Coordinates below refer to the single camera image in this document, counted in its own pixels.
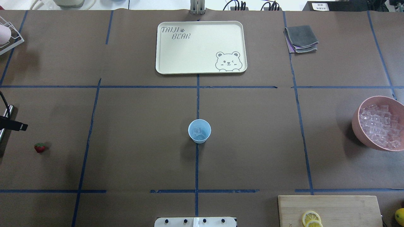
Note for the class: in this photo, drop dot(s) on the clear ice cube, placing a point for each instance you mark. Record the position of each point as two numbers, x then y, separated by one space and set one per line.
198 134

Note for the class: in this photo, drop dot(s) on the red strawberry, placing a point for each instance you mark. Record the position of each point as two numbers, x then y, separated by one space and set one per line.
40 147

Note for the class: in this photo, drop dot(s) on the whole yellow lemon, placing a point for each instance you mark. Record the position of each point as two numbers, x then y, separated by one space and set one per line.
399 216

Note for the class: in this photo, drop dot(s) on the light blue paper cup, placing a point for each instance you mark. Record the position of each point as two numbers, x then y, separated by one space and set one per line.
201 124

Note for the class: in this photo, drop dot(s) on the aluminium frame post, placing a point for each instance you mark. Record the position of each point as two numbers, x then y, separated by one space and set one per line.
197 7

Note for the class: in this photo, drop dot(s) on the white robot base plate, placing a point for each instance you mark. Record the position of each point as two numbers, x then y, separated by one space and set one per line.
196 222

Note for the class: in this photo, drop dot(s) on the grey folded cloth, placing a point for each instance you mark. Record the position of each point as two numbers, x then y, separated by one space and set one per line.
300 39

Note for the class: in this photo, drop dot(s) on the pink bowl of ice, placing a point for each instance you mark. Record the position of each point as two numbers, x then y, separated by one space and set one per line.
378 123

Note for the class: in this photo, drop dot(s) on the lemon slice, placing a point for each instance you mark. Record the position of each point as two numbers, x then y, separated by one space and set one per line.
314 223
310 215

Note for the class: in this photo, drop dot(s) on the cream bear serving tray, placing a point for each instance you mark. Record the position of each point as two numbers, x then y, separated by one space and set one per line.
200 47

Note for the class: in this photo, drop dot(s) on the wooden cutting board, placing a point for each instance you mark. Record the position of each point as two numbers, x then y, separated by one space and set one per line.
334 210

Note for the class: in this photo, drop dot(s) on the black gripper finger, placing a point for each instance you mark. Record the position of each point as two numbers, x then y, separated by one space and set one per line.
9 124

